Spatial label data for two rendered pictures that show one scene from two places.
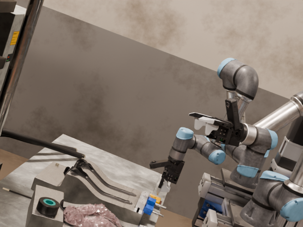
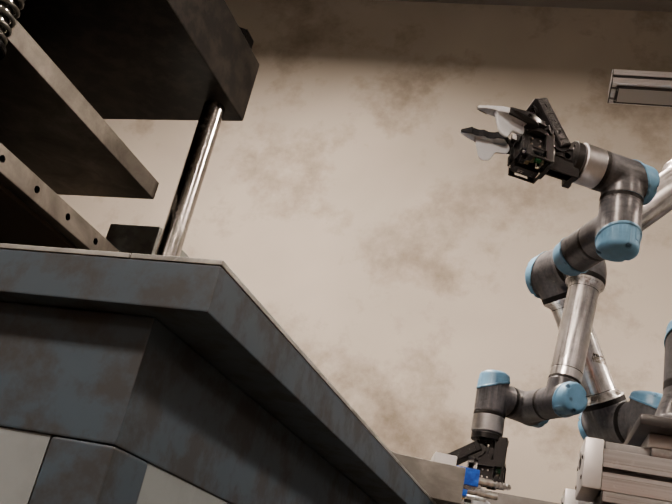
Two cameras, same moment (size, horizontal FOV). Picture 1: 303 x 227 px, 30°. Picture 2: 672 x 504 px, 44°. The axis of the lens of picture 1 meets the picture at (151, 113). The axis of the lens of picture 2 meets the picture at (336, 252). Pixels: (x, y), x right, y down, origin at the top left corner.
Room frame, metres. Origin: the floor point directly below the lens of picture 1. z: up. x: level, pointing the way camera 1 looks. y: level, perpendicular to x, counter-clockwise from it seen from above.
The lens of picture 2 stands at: (0.69, -0.34, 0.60)
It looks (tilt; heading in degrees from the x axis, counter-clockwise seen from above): 24 degrees up; 17
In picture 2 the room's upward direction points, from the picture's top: 13 degrees clockwise
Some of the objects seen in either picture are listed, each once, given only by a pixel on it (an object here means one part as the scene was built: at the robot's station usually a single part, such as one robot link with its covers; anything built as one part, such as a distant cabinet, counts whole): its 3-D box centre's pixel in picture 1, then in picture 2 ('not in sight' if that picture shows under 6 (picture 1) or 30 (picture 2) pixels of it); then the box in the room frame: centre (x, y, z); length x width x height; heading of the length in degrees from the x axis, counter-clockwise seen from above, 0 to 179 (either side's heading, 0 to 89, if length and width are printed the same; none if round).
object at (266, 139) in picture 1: (261, 138); (623, 179); (2.07, -0.42, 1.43); 0.11 x 0.08 x 0.09; 118
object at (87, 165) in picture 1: (100, 180); not in sight; (2.42, 0.10, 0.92); 0.35 x 0.16 x 0.09; 86
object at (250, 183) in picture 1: (247, 173); not in sight; (2.81, -0.57, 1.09); 0.15 x 0.15 x 0.10
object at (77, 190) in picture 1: (94, 188); not in sight; (2.43, 0.12, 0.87); 0.50 x 0.26 x 0.14; 86
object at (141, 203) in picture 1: (149, 210); not in sight; (2.35, -0.15, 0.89); 0.13 x 0.05 x 0.05; 86
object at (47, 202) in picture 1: (48, 206); not in sight; (1.95, 0.24, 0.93); 0.08 x 0.08 x 0.04
